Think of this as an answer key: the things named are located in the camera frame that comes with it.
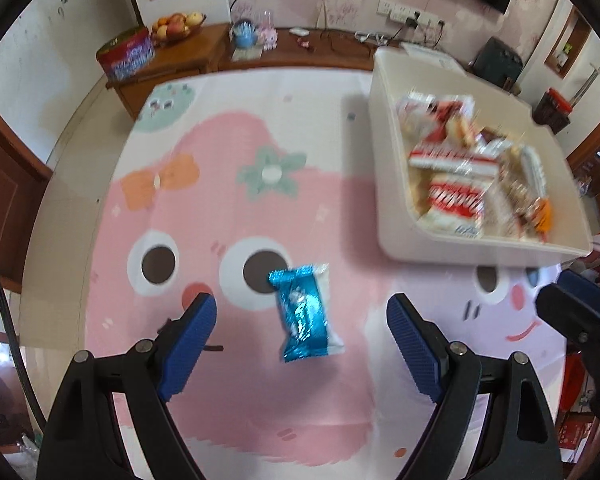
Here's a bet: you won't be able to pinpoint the white wall outlet strip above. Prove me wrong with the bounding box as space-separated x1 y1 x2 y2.
377 0 446 28

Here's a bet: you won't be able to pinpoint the black cables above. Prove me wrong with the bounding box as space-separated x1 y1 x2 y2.
320 31 371 53

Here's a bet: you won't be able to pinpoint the fruit bowl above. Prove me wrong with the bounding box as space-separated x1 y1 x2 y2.
151 11 206 43

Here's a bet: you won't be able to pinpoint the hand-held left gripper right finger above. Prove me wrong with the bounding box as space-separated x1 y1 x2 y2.
386 293 563 480

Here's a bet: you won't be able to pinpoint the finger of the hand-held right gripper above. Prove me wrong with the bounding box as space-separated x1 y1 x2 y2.
536 284 600 352
557 270 600 311

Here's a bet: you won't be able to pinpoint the black cable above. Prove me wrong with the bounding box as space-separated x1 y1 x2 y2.
0 250 46 426

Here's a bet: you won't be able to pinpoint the blue snow globe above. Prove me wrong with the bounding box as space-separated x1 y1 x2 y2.
231 21 257 50

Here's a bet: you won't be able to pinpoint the pink toy figure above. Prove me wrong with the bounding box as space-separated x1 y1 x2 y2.
257 10 280 51

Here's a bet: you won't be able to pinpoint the dark green air fryer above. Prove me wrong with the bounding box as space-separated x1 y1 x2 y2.
472 36 523 88

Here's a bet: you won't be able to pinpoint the red white wafer packet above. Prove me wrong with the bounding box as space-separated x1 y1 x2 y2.
420 172 491 238

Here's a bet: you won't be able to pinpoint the brown wooden door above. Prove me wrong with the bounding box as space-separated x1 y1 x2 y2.
0 85 53 291

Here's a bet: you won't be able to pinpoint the white plastic storage bin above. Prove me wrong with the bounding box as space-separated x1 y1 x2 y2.
369 47 593 266

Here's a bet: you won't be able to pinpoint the red printed tin box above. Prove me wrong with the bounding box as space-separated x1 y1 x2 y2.
96 27 156 81

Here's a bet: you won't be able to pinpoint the white set-top box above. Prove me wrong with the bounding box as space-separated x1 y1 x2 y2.
400 41 456 68

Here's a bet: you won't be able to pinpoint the wooden television cabinet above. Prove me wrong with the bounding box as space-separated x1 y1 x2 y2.
105 22 476 121

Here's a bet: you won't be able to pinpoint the mop pole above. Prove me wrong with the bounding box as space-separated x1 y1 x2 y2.
572 62 600 106

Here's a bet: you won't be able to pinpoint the pink cartoon printed tablecloth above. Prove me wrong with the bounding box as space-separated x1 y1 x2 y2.
85 67 568 480

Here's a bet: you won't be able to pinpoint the dark wicker vase red lid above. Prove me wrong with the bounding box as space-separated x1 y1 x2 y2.
532 87 576 133

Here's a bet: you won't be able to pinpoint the brown chocolate packet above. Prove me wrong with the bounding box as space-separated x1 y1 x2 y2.
480 130 513 153

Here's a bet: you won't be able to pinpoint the blue candy packet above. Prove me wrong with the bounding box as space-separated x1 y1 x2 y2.
268 262 345 362

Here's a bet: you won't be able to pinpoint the white red picture packet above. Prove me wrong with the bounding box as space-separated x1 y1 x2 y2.
397 95 476 146

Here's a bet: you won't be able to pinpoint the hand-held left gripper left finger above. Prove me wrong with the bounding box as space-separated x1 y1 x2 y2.
37 292 218 480

